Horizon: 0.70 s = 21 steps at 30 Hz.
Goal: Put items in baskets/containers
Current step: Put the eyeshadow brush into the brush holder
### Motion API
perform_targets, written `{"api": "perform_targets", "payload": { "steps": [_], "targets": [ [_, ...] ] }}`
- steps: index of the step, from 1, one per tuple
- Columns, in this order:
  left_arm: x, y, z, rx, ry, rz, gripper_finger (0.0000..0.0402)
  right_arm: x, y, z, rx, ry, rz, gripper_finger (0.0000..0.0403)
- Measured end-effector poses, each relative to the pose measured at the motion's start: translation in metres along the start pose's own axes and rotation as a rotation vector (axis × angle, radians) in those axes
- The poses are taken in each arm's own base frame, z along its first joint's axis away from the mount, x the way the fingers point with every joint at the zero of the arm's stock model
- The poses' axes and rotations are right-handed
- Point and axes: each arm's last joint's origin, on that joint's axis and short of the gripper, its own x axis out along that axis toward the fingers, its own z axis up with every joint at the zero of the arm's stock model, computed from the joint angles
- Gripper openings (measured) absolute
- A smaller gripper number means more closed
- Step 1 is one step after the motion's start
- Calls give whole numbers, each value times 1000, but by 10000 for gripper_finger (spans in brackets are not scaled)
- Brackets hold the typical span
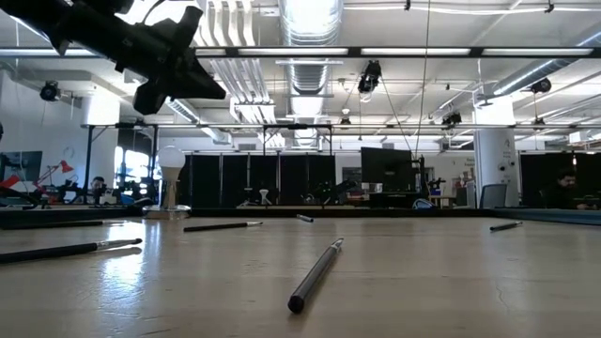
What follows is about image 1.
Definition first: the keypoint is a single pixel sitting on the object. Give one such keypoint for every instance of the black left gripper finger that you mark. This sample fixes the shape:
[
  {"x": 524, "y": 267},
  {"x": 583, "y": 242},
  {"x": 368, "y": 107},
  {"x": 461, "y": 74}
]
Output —
[
  {"x": 199, "y": 77},
  {"x": 192, "y": 91}
]

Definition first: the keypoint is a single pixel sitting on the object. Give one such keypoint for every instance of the thin black makeup brush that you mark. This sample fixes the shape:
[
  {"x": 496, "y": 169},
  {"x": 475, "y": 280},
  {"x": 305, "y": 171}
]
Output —
[
  {"x": 70, "y": 224},
  {"x": 305, "y": 218},
  {"x": 504, "y": 226},
  {"x": 312, "y": 279},
  {"x": 56, "y": 251},
  {"x": 216, "y": 226}
]

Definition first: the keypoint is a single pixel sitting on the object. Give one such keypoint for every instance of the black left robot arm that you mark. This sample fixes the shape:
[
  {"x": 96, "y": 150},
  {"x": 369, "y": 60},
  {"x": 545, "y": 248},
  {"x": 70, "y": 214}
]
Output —
[{"x": 33, "y": 16}]

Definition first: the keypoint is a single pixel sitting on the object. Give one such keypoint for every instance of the white light bulb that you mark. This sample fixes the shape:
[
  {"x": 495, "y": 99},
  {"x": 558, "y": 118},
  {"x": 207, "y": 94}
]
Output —
[{"x": 171, "y": 157}]

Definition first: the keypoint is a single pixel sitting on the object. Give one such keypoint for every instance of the black ceiling spotlight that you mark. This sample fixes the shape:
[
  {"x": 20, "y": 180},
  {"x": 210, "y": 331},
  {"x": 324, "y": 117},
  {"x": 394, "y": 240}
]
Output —
[
  {"x": 50, "y": 90},
  {"x": 541, "y": 85},
  {"x": 451, "y": 118}
]

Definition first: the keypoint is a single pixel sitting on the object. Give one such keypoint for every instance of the clear bulb holder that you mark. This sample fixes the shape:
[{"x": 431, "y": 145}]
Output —
[{"x": 166, "y": 213}]

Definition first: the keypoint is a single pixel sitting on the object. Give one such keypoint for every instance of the red desk lamp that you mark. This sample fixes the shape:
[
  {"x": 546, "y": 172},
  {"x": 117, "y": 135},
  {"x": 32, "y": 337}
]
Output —
[{"x": 67, "y": 166}]

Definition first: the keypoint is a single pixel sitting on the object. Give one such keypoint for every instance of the large black monitor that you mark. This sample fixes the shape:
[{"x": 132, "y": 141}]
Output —
[{"x": 387, "y": 169}]

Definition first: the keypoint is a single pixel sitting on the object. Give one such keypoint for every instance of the grey office chair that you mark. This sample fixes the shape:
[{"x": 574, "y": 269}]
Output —
[{"x": 493, "y": 196}]

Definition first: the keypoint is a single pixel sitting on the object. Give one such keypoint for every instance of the black partition panel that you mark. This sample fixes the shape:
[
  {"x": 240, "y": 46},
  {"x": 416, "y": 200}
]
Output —
[{"x": 535, "y": 173}]

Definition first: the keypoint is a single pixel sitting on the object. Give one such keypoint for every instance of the seated person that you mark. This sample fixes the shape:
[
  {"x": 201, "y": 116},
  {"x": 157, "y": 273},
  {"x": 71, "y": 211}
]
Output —
[{"x": 561, "y": 195}]

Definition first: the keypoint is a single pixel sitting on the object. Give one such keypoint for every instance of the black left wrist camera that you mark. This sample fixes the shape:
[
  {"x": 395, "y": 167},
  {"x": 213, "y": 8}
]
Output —
[{"x": 148, "y": 98}]

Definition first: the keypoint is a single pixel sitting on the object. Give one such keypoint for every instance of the black partition wall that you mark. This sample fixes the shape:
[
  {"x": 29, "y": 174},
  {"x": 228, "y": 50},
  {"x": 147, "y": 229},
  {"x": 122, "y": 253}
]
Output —
[{"x": 211, "y": 180}]

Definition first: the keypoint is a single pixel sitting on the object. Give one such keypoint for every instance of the silver ventilation duct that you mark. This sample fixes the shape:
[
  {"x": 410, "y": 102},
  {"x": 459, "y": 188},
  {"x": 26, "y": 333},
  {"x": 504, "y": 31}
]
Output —
[
  {"x": 526, "y": 75},
  {"x": 307, "y": 80}
]

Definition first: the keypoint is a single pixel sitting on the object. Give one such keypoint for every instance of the background black metal frame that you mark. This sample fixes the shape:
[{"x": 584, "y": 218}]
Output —
[{"x": 89, "y": 164}]

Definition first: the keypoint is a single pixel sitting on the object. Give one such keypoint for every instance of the colourful wall poster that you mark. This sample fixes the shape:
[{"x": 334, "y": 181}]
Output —
[{"x": 19, "y": 164}]

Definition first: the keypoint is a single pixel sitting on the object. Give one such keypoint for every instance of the black hanging overhead camera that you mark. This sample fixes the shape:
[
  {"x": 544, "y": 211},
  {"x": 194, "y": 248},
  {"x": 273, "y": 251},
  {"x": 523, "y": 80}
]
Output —
[{"x": 371, "y": 75}]

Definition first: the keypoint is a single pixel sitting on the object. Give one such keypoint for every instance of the black table frame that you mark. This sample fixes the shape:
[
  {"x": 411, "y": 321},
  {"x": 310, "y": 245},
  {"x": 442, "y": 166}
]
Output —
[{"x": 399, "y": 212}]

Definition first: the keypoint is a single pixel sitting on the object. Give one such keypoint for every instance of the black overhead frame beam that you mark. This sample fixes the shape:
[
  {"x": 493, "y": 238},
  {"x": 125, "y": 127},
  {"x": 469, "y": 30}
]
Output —
[{"x": 479, "y": 51}]

